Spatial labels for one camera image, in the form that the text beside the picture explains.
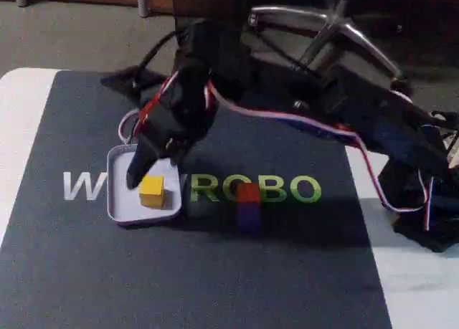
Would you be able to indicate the yellow wooden cube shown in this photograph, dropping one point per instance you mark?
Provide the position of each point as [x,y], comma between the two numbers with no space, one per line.
[152,191]

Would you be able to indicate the orange wooden cube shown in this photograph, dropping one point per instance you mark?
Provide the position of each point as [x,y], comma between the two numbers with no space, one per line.
[249,194]

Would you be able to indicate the purple wooden cube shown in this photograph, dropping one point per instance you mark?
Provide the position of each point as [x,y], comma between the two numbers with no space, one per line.
[249,218]

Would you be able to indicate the white metal tray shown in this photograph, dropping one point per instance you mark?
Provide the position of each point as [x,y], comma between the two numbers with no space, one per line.
[123,209]

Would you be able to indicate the black mat with lettering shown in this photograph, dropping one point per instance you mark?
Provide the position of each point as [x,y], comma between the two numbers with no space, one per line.
[143,271]

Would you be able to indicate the chrome office chair base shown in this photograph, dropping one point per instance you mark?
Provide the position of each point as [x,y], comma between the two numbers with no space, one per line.
[287,15]

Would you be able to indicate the black gripper camera mount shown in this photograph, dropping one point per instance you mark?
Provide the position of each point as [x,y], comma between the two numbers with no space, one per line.
[118,80]

